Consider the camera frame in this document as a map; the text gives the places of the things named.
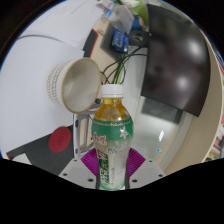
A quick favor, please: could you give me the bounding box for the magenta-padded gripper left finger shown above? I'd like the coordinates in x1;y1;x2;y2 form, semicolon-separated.
58;148;101;190

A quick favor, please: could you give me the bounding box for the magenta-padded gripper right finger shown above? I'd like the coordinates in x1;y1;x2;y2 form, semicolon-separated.
126;148;167;190

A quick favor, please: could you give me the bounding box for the green-labelled clear drink bottle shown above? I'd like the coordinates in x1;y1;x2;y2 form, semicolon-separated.
91;83;134;192

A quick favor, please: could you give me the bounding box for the grey metal laptop stand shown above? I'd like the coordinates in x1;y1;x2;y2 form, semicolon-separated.
72;98;103;160

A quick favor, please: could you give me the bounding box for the flat round red coaster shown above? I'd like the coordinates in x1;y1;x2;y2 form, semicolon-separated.
48;126;73;154

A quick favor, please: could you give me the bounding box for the black desk mat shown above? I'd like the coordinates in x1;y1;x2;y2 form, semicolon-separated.
5;124;84;176

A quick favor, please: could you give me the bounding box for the small white napkin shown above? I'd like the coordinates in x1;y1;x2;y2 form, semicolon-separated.
11;153;33;165

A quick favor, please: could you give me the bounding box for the white patterned paper cup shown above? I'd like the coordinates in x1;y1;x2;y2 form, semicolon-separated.
44;57;103;114

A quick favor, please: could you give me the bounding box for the black computer monitor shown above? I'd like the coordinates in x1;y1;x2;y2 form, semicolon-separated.
139;3;212;118

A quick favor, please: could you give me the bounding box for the black red-edged notebook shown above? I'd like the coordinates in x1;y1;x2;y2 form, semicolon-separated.
81;29;100;59

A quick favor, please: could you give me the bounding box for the blue electronics board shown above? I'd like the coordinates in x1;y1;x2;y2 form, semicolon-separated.
111;29;130;53

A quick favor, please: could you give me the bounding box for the printed white paper sheet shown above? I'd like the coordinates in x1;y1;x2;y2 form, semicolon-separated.
19;0;105;50

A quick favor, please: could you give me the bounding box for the clear plastic box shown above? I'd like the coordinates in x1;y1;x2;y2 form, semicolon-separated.
109;4;136;33

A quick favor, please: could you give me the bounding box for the black cable bundle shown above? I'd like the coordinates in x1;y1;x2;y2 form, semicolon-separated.
99;46;148;85

